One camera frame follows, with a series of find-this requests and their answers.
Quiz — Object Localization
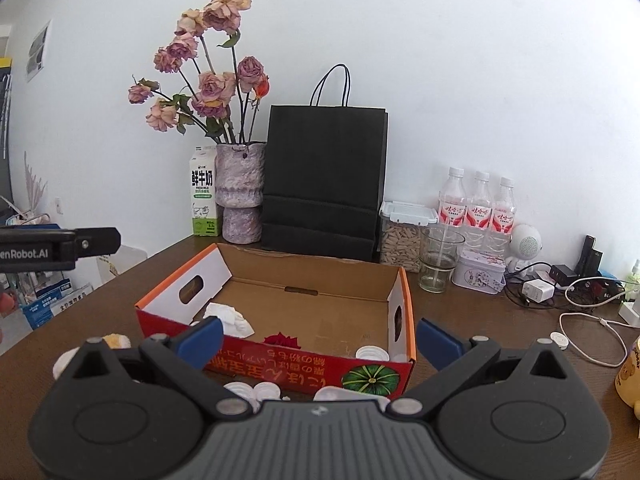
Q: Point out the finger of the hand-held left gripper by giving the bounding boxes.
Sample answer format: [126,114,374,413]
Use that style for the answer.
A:
[74,227,122,263]

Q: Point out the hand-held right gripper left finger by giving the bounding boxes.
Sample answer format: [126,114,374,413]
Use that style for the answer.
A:
[65,317,253,418]

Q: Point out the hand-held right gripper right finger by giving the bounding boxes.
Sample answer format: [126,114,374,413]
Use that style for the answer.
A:
[389,317,576,418]

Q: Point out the white tissue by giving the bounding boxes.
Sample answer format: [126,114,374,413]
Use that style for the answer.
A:
[202,302,256,339]

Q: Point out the yellow and white plush toy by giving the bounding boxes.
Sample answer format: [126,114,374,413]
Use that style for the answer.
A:
[52,332,132,380]

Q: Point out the white cotton swab box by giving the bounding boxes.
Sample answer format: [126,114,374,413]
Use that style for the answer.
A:
[312,389,391,404]

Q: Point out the red and orange cardboard box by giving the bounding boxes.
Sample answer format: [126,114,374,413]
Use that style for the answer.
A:
[134,242,417,404]

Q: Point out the clear seed storage container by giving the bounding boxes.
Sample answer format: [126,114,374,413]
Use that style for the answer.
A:
[378,201,440,274]

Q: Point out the white ribbed box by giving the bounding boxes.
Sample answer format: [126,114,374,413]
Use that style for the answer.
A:
[94,244,149,289]

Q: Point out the cluttered storage cart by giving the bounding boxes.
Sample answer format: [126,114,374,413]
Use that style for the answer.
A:
[0,197,96,331]

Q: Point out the pale dried pampas grass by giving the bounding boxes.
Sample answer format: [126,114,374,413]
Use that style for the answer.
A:
[22,152,49,207]

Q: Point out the clear drinking glass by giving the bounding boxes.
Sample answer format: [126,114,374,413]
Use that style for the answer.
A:
[418,226,466,294]

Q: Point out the floral tin box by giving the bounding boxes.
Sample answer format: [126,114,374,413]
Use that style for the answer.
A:
[451,248,507,295]

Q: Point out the red fabric flower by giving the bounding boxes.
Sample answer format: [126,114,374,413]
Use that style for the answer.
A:
[263,331,303,350]

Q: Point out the white charger plug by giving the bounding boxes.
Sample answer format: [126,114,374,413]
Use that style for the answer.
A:
[522,280,556,305]

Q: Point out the white and green milk carton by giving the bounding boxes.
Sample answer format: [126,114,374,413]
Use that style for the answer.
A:
[188,144,221,237]

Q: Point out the white round speaker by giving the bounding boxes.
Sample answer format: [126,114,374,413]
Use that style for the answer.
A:
[505,223,545,274]

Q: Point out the red label water bottle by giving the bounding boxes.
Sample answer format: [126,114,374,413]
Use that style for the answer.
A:
[466,171,494,252]
[438,166,469,236]
[492,176,518,256]

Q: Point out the black charger block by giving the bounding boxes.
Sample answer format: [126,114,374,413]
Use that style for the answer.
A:
[548,264,581,286]

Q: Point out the mottled purple vase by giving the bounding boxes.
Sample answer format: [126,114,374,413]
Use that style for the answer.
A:
[214,141,268,244]

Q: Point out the black upright device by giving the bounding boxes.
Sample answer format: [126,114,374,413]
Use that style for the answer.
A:
[575,235,605,276]

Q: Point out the dried pink rose bouquet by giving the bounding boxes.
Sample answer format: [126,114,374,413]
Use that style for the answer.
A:
[127,0,271,145]

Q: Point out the yellow mug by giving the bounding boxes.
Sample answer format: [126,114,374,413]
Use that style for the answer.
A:
[614,337,640,419]

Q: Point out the black paper bag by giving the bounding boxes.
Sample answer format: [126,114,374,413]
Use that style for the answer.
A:
[260,64,390,264]

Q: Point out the white cable with puck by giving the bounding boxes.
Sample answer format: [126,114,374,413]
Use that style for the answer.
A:
[549,280,640,366]

